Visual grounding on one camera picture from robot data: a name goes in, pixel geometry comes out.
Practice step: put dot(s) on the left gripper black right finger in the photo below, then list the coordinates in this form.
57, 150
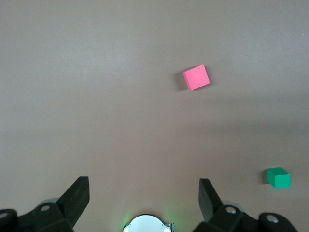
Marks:
212, 205

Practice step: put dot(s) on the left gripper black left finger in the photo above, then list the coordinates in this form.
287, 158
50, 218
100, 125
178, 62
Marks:
72, 200

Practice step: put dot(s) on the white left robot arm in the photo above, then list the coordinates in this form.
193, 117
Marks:
147, 224

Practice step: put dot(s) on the green foam cube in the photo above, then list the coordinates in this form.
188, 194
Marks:
280, 180

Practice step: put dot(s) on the brown table mat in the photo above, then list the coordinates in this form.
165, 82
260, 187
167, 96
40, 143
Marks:
96, 96

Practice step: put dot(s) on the pink foam cube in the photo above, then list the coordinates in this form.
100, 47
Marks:
196, 77

